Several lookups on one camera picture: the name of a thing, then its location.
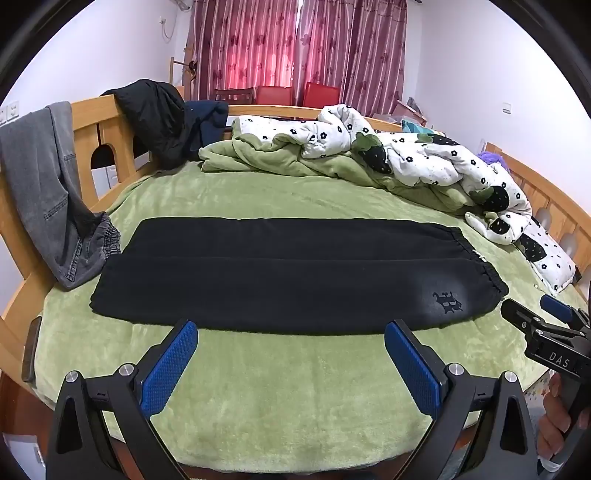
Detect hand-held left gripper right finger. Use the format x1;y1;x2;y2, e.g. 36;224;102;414
384;319;542;480

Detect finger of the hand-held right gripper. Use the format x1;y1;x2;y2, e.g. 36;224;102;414
539;294;591;329
501;298;544;334

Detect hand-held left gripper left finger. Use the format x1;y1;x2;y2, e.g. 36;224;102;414
46;318;199;480

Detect black pants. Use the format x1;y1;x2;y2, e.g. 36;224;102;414
89;217;510;336

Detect person's right hand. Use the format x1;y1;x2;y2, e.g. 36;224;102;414
537;373;591;462

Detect white floral pillow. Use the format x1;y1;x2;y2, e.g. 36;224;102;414
515;217;579;294

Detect green fleece blanket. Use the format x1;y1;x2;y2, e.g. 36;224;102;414
34;161;587;469

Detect dark rectangular object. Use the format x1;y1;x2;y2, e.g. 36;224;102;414
20;316;43;385

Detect purple fluffy item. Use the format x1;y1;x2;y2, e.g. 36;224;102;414
477;150;509;168

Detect grey jeans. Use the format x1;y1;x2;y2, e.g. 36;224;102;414
0;100;123;291

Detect teal cushion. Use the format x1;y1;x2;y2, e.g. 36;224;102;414
400;119;435;136

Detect white floral green quilt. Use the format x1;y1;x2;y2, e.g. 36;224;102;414
198;104;534;245

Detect cardboard box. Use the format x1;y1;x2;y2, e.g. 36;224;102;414
373;97;428;126

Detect navy garment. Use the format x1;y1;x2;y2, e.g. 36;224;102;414
182;99;230;161

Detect black jacket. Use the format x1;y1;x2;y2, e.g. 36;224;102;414
100;79;188;171

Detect dark wooden chair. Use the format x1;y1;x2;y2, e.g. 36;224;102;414
213;88;255;105

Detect red chair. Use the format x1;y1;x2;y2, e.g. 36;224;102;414
255;85;295;106
304;82;343;110

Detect wooden coat rack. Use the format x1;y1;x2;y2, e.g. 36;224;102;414
168;30;200;101

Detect red floral curtain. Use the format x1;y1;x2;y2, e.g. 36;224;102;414
298;0;409;118
188;0;302;104

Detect wooden bed frame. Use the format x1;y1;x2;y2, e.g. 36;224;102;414
0;95;591;411

